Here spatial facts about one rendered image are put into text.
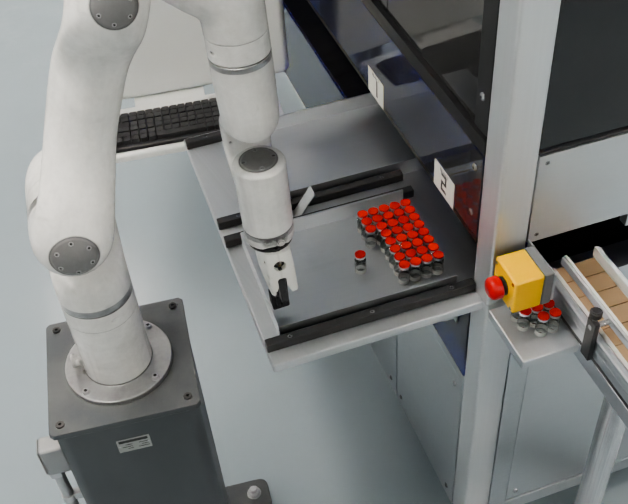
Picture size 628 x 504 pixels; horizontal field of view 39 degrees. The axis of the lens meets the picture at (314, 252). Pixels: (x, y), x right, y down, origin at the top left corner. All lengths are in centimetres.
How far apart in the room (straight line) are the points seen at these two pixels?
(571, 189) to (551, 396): 60
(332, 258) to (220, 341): 110
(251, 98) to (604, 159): 60
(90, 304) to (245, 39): 50
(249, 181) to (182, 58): 99
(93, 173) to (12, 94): 279
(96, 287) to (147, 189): 194
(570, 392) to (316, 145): 77
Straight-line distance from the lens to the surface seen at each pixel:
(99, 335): 151
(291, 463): 249
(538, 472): 225
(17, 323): 301
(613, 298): 163
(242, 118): 129
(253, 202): 140
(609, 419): 171
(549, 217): 156
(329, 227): 179
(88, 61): 119
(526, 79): 134
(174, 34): 228
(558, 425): 211
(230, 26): 121
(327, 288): 167
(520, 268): 151
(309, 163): 195
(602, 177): 156
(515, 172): 145
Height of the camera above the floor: 210
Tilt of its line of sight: 44 degrees down
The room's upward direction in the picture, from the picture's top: 5 degrees counter-clockwise
